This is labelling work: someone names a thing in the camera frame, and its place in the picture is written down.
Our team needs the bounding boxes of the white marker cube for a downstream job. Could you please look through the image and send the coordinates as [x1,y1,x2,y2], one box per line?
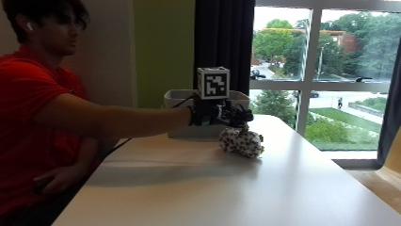
[197,66,232,101]

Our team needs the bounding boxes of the window frame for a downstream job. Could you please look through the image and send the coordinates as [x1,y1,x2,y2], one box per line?
[248,0,401,169]

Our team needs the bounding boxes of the white plastic bin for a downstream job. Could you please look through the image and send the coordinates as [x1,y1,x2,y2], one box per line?
[163,89,252,140]

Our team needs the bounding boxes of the black cable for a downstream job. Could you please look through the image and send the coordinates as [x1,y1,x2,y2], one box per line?
[101,93,199,163]

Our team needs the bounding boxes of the dark curtain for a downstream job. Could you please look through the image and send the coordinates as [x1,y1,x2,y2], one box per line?
[376,37,401,168]
[193,0,257,97]

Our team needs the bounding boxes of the spotted white soft toy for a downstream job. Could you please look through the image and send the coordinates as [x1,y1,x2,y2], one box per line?
[219,124,265,159]

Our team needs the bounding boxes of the person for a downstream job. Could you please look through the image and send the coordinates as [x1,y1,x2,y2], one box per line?
[0,0,193,226]

